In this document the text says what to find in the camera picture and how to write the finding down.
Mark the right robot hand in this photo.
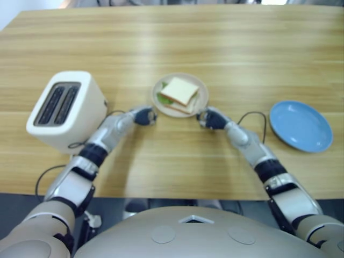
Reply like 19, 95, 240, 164
196, 106, 232, 131

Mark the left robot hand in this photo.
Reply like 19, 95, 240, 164
130, 105, 159, 126

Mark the green lettuce leaf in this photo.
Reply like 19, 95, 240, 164
156, 82, 174, 105

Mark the bread slice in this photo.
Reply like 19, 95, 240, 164
160, 77, 200, 105
164, 92, 201, 114

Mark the beige plate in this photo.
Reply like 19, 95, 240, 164
152, 73, 210, 118

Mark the cream toaster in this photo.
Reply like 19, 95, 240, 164
26, 70, 109, 155

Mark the blue plate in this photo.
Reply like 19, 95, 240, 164
269, 100, 334, 153

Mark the robot body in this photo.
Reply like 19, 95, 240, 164
71, 205, 330, 258

